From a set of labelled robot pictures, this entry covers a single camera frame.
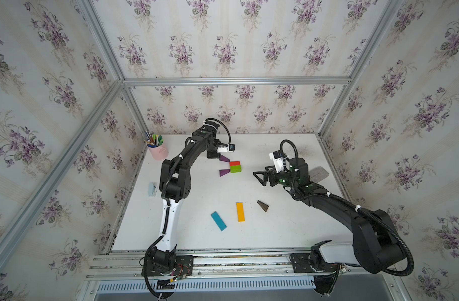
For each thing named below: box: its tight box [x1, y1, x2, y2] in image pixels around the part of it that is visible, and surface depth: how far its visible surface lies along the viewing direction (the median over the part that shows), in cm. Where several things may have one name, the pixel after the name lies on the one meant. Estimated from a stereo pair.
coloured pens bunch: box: [142, 130, 165, 148], surface depth 105 cm
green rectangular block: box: [230, 164, 242, 174], surface depth 104 cm
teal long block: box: [210, 210, 227, 232], surface depth 87 cm
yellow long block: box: [236, 201, 246, 223], surface depth 90 cm
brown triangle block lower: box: [257, 200, 270, 213], surface depth 90 cm
